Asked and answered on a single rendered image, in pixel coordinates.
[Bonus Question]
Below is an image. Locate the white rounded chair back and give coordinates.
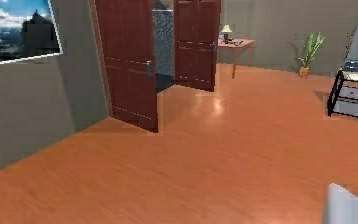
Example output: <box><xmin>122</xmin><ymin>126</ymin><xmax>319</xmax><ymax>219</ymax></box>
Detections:
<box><xmin>321</xmin><ymin>182</ymin><xmax>358</xmax><ymax>224</ymax></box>

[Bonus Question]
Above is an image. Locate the black frame glass stand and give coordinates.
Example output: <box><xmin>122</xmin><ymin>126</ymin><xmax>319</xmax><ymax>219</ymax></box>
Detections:
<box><xmin>326</xmin><ymin>59</ymin><xmax>358</xmax><ymax>121</ymax></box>

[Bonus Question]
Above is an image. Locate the green potted house plant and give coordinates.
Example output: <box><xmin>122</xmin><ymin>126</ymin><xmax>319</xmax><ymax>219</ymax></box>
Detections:
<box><xmin>295</xmin><ymin>32</ymin><xmax>326</xmax><ymax>79</ymax></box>

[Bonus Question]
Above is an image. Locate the brown wooden side table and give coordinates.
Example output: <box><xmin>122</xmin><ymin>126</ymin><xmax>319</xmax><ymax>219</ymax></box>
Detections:
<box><xmin>217</xmin><ymin>38</ymin><xmax>257</xmax><ymax>80</ymax></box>

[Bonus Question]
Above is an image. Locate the dark red room door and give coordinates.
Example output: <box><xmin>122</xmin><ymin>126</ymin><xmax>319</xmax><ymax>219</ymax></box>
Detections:
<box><xmin>173</xmin><ymin>0</ymin><xmax>222</xmax><ymax>93</ymax></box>
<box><xmin>94</xmin><ymin>0</ymin><xmax>160</xmax><ymax>134</ymax></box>

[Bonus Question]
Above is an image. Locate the framed sky landscape picture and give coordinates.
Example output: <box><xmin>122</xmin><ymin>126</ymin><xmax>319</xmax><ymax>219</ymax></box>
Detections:
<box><xmin>0</xmin><ymin>0</ymin><xmax>64</xmax><ymax>67</ymax></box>

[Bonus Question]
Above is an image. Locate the cream shade table lamp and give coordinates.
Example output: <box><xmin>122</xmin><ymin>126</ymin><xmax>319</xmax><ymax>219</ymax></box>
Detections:
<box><xmin>220</xmin><ymin>24</ymin><xmax>234</xmax><ymax>44</ymax></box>

